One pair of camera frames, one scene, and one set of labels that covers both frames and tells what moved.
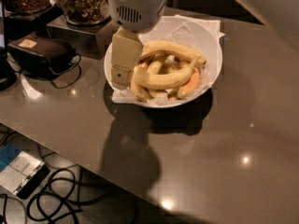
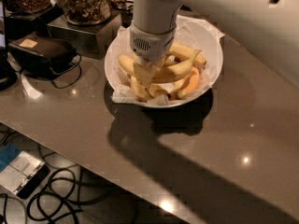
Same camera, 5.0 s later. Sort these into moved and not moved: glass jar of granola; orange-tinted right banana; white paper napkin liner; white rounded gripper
Moved: white rounded gripper
Not moved: white paper napkin liner; glass jar of granola; orange-tinted right banana
